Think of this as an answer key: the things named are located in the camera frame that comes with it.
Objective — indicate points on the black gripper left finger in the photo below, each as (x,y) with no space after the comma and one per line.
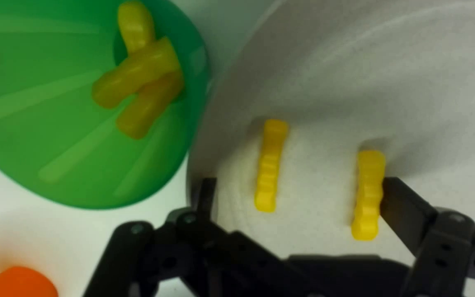
(155,258)

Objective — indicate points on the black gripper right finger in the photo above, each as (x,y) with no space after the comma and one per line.
(451,258)

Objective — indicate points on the orange plastic cup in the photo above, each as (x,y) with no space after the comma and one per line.
(16,283)

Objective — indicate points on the green plastic cup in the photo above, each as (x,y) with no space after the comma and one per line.
(39,138)

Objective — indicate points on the cream round plate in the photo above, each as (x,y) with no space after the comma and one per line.
(386,83)

